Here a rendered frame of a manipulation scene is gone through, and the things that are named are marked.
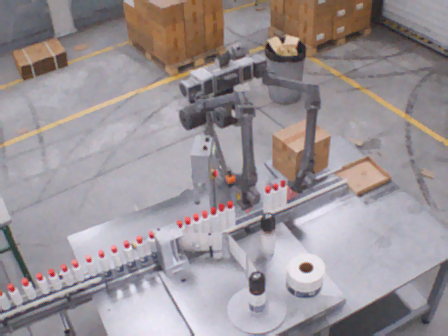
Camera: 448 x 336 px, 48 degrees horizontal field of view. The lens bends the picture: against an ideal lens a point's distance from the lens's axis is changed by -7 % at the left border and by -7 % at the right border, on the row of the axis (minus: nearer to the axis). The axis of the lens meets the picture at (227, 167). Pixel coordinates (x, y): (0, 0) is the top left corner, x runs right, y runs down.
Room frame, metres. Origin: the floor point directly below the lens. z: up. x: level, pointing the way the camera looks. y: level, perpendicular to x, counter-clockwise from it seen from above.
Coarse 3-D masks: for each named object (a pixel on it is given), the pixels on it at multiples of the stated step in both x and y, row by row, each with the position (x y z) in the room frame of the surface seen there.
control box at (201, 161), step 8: (200, 136) 2.31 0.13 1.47; (200, 144) 2.24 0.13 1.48; (208, 144) 2.24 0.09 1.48; (192, 152) 2.18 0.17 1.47; (200, 152) 2.18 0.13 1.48; (208, 152) 2.17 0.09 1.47; (192, 160) 2.16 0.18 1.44; (200, 160) 2.15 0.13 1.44; (208, 160) 2.15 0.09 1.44; (192, 168) 2.16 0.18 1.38; (200, 168) 2.15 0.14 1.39; (208, 168) 2.15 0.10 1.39; (200, 176) 2.15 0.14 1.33; (208, 176) 2.15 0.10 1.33
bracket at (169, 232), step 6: (174, 222) 2.01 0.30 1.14; (162, 228) 1.97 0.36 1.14; (168, 228) 1.97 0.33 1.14; (174, 228) 1.96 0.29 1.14; (156, 234) 1.93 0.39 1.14; (162, 234) 1.92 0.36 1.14; (168, 234) 1.92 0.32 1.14; (174, 234) 1.92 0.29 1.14; (180, 234) 1.92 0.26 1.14; (162, 240) 1.88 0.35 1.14; (168, 240) 1.88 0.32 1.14
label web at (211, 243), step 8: (184, 240) 2.00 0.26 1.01; (192, 240) 2.00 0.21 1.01; (200, 240) 2.00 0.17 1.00; (208, 240) 1.99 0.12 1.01; (216, 240) 1.99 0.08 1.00; (232, 240) 1.95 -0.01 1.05; (176, 248) 1.95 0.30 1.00; (184, 248) 2.00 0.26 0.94; (192, 248) 2.00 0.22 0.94; (200, 248) 2.00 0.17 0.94; (208, 248) 2.00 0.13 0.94; (216, 248) 1.99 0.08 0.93; (232, 248) 1.95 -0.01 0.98; (240, 248) 1.88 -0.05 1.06; (240, 256) 1.88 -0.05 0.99; (248, 264) 1.81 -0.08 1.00; (248, 272) 1.81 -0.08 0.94
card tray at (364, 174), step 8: (360, 160) 2.79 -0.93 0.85; (368, 160) 2.80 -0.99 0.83; (336, 168) 2.70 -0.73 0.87; (344, 168) 2.72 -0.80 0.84; (352, 168) 2.73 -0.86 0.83; (360, 168) 2.72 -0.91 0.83; (368, 168) 2.72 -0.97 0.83; (376, 168) 2.71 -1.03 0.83; (344, 176) 2.65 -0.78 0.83; (352, 176) 2.65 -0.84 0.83; (360, 176) 2.64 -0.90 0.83; (368, 176) 2.64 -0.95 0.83; (376, 176) 2.63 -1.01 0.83; (384, 176) 2.63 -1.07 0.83; (352, 184) 2.57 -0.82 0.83; (360, 184) 2.56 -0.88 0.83; (368, 184) 2.56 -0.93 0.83; (376, 184) 2.53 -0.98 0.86; (360, 192) 2.47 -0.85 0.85
